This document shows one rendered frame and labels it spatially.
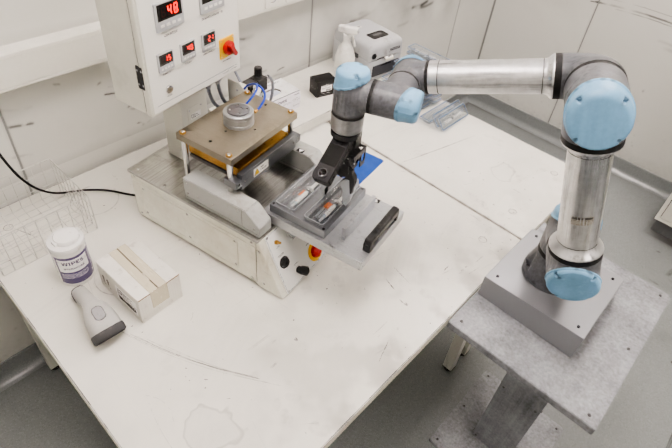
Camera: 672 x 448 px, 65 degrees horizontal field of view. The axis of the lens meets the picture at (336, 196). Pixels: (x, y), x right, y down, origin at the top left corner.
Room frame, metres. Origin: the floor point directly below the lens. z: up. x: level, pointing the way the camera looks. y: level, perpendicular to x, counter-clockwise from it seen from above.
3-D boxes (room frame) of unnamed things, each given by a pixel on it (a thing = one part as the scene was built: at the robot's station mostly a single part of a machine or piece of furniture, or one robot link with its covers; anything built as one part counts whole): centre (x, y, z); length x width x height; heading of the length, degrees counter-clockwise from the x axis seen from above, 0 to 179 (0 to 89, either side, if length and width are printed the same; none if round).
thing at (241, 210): (0.98, 0.28, 0.97); 0.25 x 0.05 x 0.07; 62
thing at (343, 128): (1.01, 0.00, 1.23); 0.08 x 0.08 x 0.05
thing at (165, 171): (1.15, 0.30, 0.93); 0.46 x 0.35 x 0.01; 62
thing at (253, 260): (1.14, 0.26, 0.84); 0.53 x 0.37 x 0.17; 62
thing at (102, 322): (0.73, 0.56, 0.79); 0.20 x 0.08 x 0.08; 51
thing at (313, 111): (1.88, 0.13, 0.77); 0.84 x 0.30 x 0.04; 141
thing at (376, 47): (2.12, -0.06, 0.88); 0.25 x 0.20 x 0.17; 45
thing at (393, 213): (0.92, -0.12, 0.99); 0.15 x 0.02 x 0.04; 152
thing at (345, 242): (0.98, 0.00, 0.97); 0.30 x 0.22 x 0.08; 62
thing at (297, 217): (1.01, 0.04, 0.98); 0.20 x 0.17 x 0.03; 152
